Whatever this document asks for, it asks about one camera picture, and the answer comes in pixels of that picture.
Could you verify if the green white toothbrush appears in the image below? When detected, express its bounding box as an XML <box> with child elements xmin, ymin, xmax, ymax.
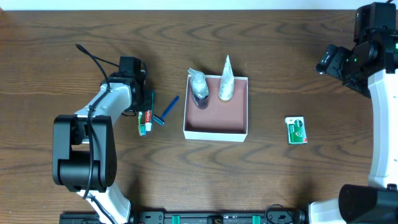
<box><xmin>137</xmin><ymin>111</ymin><xmax>147</xmax><ymax>136</ymax></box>

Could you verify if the Colgate toothpaste tube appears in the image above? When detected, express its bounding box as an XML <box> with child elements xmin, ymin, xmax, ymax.
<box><xmin>143</xmin><ymin>90</ymin><xmax>155</xmax><ymax>132</ymax></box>

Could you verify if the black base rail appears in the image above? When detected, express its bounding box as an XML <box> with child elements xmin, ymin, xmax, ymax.
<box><xmin>58</xmin><ymin>210</ymin><xmax>308</xmax><ymax>224</ymax></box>

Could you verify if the white cream tube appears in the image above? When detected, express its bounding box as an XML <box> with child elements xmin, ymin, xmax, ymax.
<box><xmin>218</xmin><ymin>55</ymin><xmax>234</xmax><ymax>101</ymax></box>

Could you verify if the green soap box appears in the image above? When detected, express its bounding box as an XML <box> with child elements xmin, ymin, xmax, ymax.
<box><xmin>285</xmin><ymin>116</ymin><xmax>308</xmax><ymax>144</ymax></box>

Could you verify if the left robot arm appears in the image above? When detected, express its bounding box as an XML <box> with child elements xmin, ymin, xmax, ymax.
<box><xmin>52</xmin><ymin>73</ymin><xmax>153</xmax><ymax>223</ymax></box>

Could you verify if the clear soap pump bottle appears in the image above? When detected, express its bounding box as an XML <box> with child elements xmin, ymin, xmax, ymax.
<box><xmin>187</xmin><ymin>68</ymin><xmax>209</xmax><ymax>110</ymax></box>

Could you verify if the white box pink interior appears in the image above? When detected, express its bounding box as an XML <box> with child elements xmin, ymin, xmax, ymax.
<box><xmin>183</xmin><ymin>75</ymin><xmax>249</xmax><ymax>142</ymax></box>

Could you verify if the blue disposable razor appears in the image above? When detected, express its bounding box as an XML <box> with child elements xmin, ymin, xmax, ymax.
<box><xmin>152</xmin><ymin>96</ymin><xmax>179</xmax><ymax>126</ymax></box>

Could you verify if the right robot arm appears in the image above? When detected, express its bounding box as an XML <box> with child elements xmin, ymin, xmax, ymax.
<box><xmin>306</xmin><ymin>1</ymin><xmax>397</xmax><ymax>223</ymax></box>

